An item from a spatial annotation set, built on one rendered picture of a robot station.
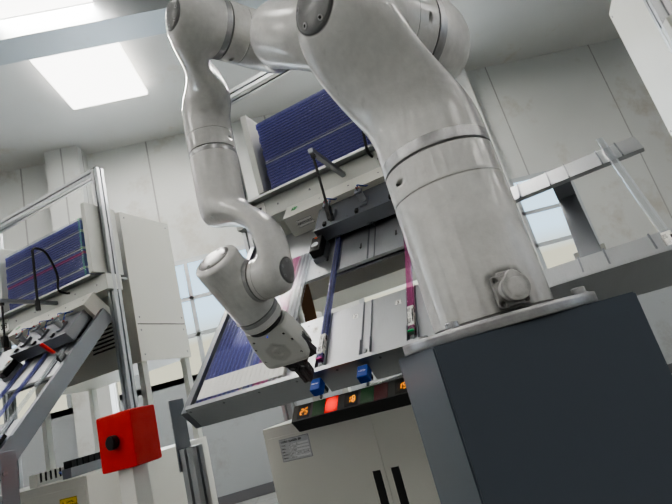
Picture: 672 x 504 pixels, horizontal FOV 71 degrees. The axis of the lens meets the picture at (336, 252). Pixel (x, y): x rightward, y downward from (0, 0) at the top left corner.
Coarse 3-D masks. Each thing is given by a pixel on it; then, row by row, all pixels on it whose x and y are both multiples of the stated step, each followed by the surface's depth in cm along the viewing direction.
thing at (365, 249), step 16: (384, 224) 139; (288, 240) 163; (304, 240) 157; (352, 240) 141; (368, 240) 136; (384, 240) 132; (400, 240) 128; (256, 256) 166; (352, 256) 134; (368, 256) 130; (384, 256) 134; (320, 272) 136
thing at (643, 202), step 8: (600, 144) 107; (608, 152) 103; (616, 160) 99; (616, 168) 96; (624, 168) 95; (624, 176) 93; (632, 184) 89; (632, 192) 87; (640, 192) 86; (640, 200) 84; (648, 208) 82; (648, 216) 80; (656, 216) 79; (656, 224) 77; (664, 224) 76
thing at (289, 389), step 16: (368, 352) 97; (384, 352) 95; (400, 352) 95; (320, 368) 101; (336, 368) 99; (352, 368) 99; (384, 368) 98; (400, 368) 97; (272, 384) 104; (288, 384) 104; (304, 384) 103; (336, 384) 102; (352, 384) 102; (208, 400) 111; (224, 400) 109; (240, 400) 109; (256, 400) 108; (272, 400) 108; (288, 400) 107; (192, 416) 114; (208, 416) 113; (224, 416) 113; (240, 416) 112
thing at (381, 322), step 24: (336, 312) 117; (360, 312) 112; (384, 312) 108; (312, 336) 114; (336, 336) 110; (360, 336) 106; (384, 336) 102; (408, 336) 98; (312, 360) 107; (336, 360) 103
